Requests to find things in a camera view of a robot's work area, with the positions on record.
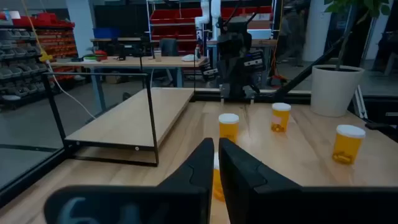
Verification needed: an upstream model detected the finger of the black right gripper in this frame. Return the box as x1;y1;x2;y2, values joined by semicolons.
243;49;267;94
201;65;222;90

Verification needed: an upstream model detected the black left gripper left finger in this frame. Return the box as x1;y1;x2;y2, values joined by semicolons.
43;138;215;224

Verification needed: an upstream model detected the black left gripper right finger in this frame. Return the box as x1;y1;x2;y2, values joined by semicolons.
218;138;398;224

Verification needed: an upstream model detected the amber medicine bottle white cap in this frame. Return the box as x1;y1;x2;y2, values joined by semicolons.
218;113;240;144
213;151;225;203
331;124;366;166
271;102;292;134

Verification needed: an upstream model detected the black-framed wooden shelf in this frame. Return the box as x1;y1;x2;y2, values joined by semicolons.
41;71;196;167

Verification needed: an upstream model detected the person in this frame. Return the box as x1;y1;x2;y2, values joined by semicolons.
275;6;308;68

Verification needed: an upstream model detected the dark office chair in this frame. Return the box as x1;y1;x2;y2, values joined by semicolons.
159;37;180;57

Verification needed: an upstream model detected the red bin shelving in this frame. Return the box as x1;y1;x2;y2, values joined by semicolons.
146;0;276;58

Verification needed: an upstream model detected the wooden workbench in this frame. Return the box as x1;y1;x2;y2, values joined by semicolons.
49;55;208;113

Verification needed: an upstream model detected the green plant in white pot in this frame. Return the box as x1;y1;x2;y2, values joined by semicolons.
310;0;393;118

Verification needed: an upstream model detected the blue storage bin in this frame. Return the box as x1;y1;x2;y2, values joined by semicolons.
92;27;121;40

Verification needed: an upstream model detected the storage rack with bins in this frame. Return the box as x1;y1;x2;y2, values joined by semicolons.
0;11;77;110

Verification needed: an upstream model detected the silver aluminium rail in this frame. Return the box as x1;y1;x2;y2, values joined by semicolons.
353;84;370;119

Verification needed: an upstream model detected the white floor cable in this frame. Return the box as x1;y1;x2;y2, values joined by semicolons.
46;60;98;121

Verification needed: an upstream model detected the yellow hanging power cord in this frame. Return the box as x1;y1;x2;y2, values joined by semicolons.
20;0;54;63

